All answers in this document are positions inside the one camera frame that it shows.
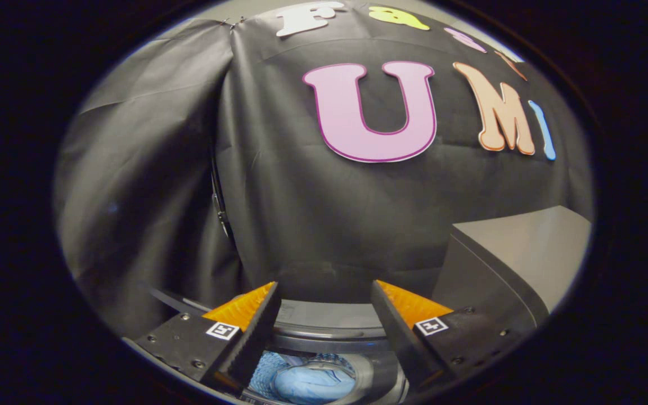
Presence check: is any black backdrop cloth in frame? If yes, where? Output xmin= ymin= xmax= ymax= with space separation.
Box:
xmin=54 ymin=0 xmax=593 ymax=338

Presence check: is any light blue shirt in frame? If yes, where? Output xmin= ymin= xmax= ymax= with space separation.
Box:
xmin=248 ymin=352 xmax=358 ymax=405

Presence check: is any grey washing machine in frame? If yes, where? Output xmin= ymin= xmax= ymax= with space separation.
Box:
xmin=148 ymin=287 xmax=417 ymax=405

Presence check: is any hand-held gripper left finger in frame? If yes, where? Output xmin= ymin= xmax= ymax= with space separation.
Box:
xmin=132 ymin=281 xmax=283 ymax=395

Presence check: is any beige cabinet with dark frame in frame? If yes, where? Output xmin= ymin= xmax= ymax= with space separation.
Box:
xmin=432 ymin=205 xmax=592 ymax=339

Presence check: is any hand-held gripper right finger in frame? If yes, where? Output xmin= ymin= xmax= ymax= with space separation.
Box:
xmin=371 ymin=280 xmax=528 ymax=395

